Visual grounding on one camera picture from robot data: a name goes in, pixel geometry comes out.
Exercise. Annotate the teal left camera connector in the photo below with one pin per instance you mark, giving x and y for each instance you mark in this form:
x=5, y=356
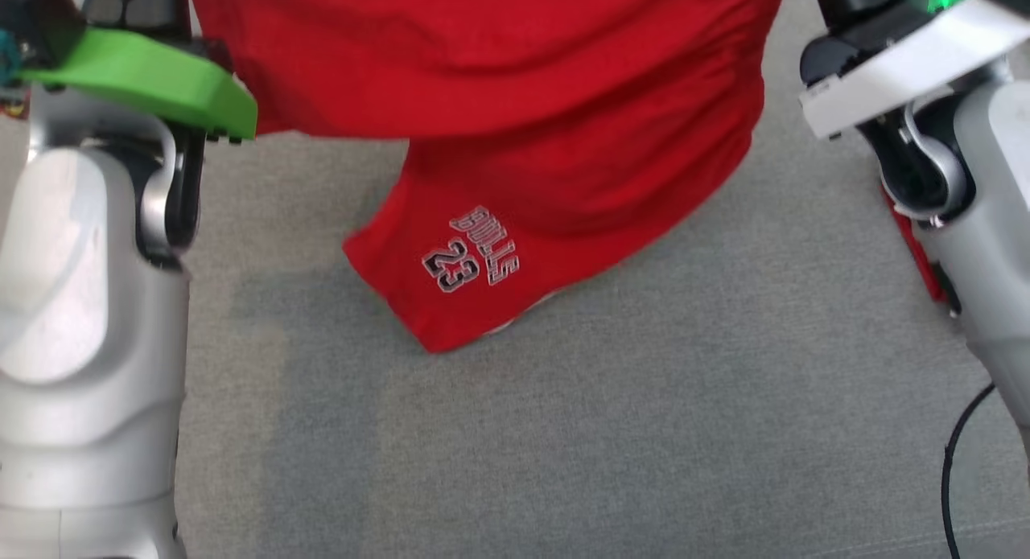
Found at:
x=8, y=56

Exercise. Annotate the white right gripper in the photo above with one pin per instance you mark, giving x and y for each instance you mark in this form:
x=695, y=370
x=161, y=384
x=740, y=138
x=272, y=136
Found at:
x=901, y=68

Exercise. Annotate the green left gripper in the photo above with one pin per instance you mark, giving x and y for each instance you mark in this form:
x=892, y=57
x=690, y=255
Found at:
x=137, y=76

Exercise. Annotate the grey fabric sofa cushion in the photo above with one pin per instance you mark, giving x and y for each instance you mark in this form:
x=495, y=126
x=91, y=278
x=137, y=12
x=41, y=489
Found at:
x=603, y=430

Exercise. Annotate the red basketball shorts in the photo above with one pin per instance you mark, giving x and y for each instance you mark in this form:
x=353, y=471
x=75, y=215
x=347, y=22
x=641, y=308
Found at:
x=499, y=100

